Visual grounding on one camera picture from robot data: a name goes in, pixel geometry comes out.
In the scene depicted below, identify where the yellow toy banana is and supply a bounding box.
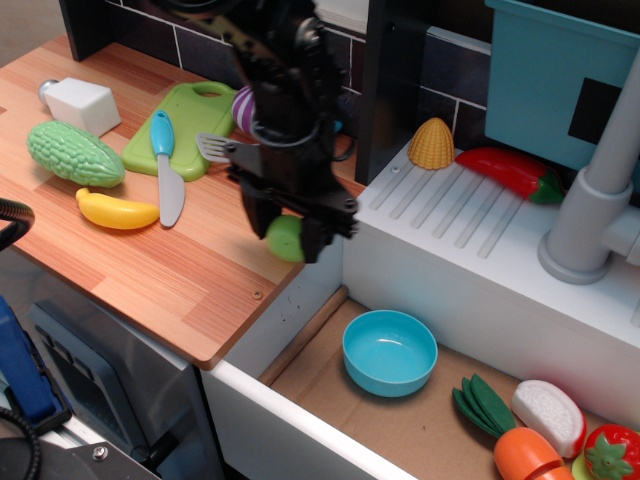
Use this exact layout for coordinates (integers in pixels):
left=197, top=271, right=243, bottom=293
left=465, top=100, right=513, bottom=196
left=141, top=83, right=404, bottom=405
left=75, top=187, right=160, bottom=230

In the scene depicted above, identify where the black cable bottom left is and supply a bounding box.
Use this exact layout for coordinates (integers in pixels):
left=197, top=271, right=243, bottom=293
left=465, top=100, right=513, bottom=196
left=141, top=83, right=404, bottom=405
left=0, top=407, right=41, bottom=480

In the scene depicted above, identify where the green toy pear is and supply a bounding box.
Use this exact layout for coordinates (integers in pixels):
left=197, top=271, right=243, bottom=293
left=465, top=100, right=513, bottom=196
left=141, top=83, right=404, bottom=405
left=266, top=215, right=304, bottom=263

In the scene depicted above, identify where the white salt shaker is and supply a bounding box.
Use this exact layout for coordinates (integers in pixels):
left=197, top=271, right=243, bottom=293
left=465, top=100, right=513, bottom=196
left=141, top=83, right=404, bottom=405
left=38, top=78, right=121, bottom=137

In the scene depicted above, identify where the yellow toy corn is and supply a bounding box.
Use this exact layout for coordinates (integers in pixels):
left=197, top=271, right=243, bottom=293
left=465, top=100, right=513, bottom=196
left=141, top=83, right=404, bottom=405
left=408, top=118, right=455, bottom=170

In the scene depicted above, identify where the orange toy carrot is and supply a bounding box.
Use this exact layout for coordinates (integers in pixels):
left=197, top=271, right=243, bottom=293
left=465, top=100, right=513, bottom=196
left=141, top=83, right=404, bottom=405
left=452, top=374, right=574, bottom=479

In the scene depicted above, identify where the white toy sink unit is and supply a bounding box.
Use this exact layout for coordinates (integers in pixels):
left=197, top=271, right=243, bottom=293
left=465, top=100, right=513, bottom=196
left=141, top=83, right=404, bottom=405
left=203, top=154, right=639, bottom=479

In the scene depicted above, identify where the green toy cutting board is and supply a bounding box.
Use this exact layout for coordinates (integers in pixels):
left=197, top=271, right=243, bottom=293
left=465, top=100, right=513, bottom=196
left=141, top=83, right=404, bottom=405
left=121, top=81, right=236, bottom=182

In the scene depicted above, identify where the purple striped toy onion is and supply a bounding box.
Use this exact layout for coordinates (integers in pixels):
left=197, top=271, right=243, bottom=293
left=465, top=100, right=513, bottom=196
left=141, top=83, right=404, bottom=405
left=231, top=86, right=255, bottom=134

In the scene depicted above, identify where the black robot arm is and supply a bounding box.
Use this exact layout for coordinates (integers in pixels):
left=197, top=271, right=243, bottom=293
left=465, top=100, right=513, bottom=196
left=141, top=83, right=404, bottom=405
left=159, top=1, right=358, bottom=263

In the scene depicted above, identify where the grey toy oven door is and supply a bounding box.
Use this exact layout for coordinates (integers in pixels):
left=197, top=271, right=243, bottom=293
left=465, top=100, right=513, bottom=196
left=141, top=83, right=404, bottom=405
left=28, top=301, right=208, bottom=479

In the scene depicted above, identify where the red toy strawberry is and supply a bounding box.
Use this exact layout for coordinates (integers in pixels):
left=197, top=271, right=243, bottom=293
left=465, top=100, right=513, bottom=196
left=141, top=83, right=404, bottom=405
left=583, top=424, right=639, bottom=480

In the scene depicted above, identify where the grey toy spatula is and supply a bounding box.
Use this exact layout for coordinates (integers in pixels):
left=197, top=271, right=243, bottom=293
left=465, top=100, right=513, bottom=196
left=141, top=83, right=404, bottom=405
left=196, top=132, right=246, bottom=163

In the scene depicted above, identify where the blue box bottom left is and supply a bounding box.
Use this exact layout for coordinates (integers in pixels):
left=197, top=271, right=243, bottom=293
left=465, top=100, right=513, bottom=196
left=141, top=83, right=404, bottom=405
left=1, top=298, right=72, bottom=434

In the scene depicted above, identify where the teal plastic bin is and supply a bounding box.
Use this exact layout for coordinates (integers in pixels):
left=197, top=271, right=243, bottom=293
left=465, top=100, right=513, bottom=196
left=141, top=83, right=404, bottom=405
left=485, top=1, right=639, bottom=171

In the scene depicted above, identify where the grey toy faucet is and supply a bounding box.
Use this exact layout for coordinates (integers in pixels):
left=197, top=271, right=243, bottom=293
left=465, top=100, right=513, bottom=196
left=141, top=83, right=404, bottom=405
left=538, top=59, right=639, bottom=285

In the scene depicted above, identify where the toy knife blue handle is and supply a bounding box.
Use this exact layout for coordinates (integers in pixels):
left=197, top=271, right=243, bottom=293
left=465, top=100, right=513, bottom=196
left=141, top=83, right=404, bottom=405
left=150, top=110, right=186, bottom=228

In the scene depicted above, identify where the green toy bitter gourd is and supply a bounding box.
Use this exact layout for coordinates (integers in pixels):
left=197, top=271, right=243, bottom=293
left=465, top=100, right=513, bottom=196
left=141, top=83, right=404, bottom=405
left=26, top=120, right=126, bottom=188

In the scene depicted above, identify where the blue plastic bowl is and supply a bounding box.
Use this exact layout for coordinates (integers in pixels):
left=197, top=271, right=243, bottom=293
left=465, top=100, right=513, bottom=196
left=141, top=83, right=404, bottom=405
left=342, top=310, right=439, bottom=398

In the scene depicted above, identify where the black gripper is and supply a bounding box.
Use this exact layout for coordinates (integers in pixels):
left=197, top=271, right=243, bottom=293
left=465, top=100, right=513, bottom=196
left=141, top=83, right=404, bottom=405
left=227, top=119, right=358, bottom=264

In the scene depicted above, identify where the black gooseneck tube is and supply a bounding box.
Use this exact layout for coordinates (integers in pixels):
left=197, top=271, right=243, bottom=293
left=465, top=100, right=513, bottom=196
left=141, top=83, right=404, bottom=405
left=1, top=198, right=35, bottom=250

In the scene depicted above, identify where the red toy chili pepper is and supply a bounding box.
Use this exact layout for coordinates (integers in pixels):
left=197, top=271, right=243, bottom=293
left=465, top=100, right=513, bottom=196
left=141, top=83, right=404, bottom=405
left=456, top=147, right=565, bottom=204

